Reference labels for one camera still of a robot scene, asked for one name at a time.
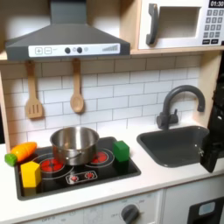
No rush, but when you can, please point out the black toy stove top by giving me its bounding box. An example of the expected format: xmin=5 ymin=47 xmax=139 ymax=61
xmin=13 ymin=136 xmax=142 ymax=201

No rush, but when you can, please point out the wooden slotted spatula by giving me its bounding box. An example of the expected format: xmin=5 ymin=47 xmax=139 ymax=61
xmin=24 ymin=59 xmax=45 ymax=120

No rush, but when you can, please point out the green block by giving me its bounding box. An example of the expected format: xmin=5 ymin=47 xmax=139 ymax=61
xmin=112 ymin=140 xmax=130 ymax=163

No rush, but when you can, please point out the yellow block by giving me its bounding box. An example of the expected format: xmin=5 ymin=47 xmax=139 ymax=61
xmin=19 ymin=160 xmax=42 ymax=189

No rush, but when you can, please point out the white toy microwave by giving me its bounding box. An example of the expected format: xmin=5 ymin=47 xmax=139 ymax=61
xmin=137 ymin=0 xmax=224 ymax=51

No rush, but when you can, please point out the dark grey sink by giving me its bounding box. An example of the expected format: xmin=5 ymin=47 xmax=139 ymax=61
xmin=136 ymin=125 xmax=224 ymax=169

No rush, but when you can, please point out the wooden spoon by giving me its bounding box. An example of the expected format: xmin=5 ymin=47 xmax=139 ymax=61
xmin=69 ymin=58 xmax=86 ymax=115

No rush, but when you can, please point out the steel pot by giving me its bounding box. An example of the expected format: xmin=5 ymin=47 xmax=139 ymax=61
xmin=49 ymin=125 xmax=101 ymax=166

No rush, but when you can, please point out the black oven knob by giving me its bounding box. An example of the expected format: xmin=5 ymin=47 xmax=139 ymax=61
xmin=121 ymin=204 xmax=140 ymax=224

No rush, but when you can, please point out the grey range hood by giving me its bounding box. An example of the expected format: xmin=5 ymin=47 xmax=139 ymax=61
xmin=4 ymin=0 xmax=131 ymax=61

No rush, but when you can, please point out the orange toy carrot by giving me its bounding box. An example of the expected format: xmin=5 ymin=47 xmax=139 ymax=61
xmin=3 ymin=141 xmax=39 ymax=167

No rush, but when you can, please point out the dark grey tap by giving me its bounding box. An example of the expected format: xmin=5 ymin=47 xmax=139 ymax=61
xmin=156 ymin=84 xmax=207 ymax=130

